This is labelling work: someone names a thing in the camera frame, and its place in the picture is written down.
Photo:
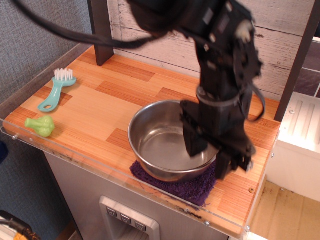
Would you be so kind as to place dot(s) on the stainless steel bowl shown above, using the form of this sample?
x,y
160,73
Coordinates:
x,y
155,134

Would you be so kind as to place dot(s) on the grey toy fridge cabinet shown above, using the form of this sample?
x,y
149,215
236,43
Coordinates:
x,y
82,190

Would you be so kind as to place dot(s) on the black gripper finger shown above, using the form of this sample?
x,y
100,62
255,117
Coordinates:
x,y
193,140
224,164

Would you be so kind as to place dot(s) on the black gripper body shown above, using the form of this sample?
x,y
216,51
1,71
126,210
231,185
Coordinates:
x,y
222,126

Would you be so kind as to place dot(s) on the clear acrylic edge guard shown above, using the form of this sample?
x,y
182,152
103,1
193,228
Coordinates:
x,y
88,170

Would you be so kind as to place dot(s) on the teal dish brush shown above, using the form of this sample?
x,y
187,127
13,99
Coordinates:
x,y
63,77

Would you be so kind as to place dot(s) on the green toy broccoli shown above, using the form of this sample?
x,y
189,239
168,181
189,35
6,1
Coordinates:
x,y
43,126

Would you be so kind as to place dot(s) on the purple folded towel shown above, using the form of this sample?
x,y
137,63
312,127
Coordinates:
x,y
195,191

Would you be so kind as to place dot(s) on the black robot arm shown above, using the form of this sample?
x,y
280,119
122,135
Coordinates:
x,y
224,37

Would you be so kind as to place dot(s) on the silver dispenser button panel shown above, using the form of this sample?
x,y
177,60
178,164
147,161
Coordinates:
x,y
124,223

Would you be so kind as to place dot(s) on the dark left shelf post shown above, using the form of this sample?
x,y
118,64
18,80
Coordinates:
x,y
100,26

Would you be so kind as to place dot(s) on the white toy sink unit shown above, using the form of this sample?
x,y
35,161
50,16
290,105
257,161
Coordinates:
x,y
295,161

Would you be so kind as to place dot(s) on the dark shelf post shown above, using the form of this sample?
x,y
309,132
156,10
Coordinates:
x,y
100,26
301,55

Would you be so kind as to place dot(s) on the dark right shelf post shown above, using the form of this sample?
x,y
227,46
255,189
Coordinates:
x,y
301,55

